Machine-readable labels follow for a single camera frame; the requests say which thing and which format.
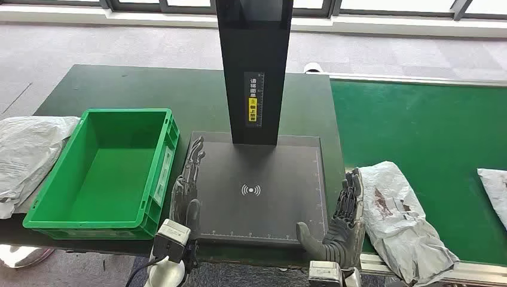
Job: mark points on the black inbound scanner machine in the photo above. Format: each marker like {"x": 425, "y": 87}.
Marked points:
{"x": 255, "y": 51}

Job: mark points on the white window sill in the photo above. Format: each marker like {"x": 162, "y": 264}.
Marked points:
{"x": 119, "y": 17}

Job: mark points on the round silver metal base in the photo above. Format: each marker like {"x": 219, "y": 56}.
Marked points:
{"x": 23, "y": 256}

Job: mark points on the dark green table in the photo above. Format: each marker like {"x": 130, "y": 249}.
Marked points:
{"x": 158, "y": 91}

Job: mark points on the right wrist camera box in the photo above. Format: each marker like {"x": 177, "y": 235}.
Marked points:
{"x": 325, "y": 275}

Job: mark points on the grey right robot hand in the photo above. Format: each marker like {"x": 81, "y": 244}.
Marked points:
{"x": 344, "y": 237}

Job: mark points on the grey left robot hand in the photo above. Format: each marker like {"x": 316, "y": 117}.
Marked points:
{"x": 186, "y": 202}

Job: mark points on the silver conveyor frame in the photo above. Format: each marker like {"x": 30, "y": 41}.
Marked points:
{"x": 396, "y": 78}

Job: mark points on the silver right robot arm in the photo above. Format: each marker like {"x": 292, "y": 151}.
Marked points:
{"x": 352, "y": 279}

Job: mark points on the grey parcel bag brown stain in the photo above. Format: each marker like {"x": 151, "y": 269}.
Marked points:
{"x": 400, "y": 222}
{"x": 495, "y": 190}

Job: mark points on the black yellow warning label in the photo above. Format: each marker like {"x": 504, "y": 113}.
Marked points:
{"x": 253, "y": 111}

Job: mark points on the green conveyor belt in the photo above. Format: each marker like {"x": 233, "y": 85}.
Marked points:
{"x": 416, "y": 126}

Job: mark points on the dark window frame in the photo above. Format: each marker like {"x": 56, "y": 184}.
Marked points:
{"x": 107, "y": 4}

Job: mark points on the flat white printed parcel bag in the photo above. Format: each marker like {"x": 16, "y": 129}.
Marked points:
{"x": 27, "y": 154}

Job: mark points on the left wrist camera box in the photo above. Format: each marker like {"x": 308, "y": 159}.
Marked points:
{"x": 171, "y": 239}

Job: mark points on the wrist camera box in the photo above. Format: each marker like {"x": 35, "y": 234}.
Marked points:
{"x": 325, "y": 275}
{"x": 171, "y": 239}

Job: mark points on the green plastic crate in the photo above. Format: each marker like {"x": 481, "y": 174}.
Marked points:
{"x": 111, "y": 178}

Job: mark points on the white conveyor roller cap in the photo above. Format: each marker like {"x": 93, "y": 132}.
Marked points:
{"x": 314, "y": 67}

